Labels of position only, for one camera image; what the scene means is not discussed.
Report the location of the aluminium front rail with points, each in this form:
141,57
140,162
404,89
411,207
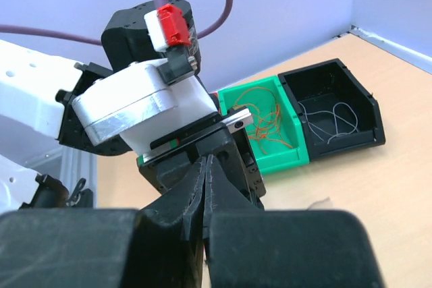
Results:
68,165

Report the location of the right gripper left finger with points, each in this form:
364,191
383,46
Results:
158,246

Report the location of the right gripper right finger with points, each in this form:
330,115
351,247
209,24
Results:
250,247

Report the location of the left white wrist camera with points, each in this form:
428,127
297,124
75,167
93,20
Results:
152,88

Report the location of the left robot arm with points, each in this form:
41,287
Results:
37,90

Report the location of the green plastic bin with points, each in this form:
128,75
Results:
275,134

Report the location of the aluminium table frame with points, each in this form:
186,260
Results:
406,54

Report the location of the black plastic bin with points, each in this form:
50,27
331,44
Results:
336,111

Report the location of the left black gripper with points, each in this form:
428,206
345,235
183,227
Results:
221,135

